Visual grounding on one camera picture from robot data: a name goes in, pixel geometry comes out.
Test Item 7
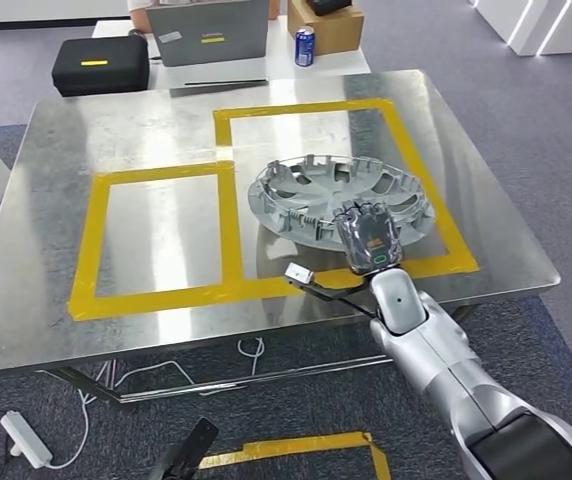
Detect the steel workbench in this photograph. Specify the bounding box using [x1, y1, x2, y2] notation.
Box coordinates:
[0, 69, 562, 405]

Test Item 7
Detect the yellow floor tape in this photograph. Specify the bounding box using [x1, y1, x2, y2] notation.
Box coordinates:
[198, 431, 392, 480]

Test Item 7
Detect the black zipped case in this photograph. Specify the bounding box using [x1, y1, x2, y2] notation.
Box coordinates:
[51, 34, 151, 99]

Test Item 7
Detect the brown cardboard box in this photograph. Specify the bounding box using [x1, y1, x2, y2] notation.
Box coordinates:
[287, 0, 365, 58]

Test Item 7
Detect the white power strip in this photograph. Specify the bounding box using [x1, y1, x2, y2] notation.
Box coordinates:
[0, 410, 54, 470]

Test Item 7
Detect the small black device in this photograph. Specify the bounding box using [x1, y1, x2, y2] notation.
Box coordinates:
[311, 0, 353, 18]

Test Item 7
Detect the white cable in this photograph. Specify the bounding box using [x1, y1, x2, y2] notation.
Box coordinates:
[41, 337, 266, 472]

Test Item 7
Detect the person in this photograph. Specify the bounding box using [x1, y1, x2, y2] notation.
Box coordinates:
[127, 0, 155, 34]

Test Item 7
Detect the grey plastic wheel hubcap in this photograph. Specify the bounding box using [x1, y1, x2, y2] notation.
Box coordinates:
[247, 153, 437, 254]

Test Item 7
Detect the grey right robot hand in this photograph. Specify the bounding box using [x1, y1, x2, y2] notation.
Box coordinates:
[333, 198, 404, 276]

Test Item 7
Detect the white table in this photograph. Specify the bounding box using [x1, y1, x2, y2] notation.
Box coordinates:
[91, 16, 371, 91]

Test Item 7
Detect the white lit platform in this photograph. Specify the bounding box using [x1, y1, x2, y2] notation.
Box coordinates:
[468, 0, 572, 58]

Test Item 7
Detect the yellow tape on workbench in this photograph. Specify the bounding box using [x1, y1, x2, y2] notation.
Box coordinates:
[67, 97, 481, 323]

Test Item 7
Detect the dark robot left foot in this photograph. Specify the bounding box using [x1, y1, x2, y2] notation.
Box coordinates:
[148, 417, 220, 480]

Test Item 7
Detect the blue drink can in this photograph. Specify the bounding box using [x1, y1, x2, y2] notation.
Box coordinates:
[294, 25, 316, 69]

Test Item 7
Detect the grey flat case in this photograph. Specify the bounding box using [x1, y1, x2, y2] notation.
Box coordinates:
[146, 0, 270, 87]

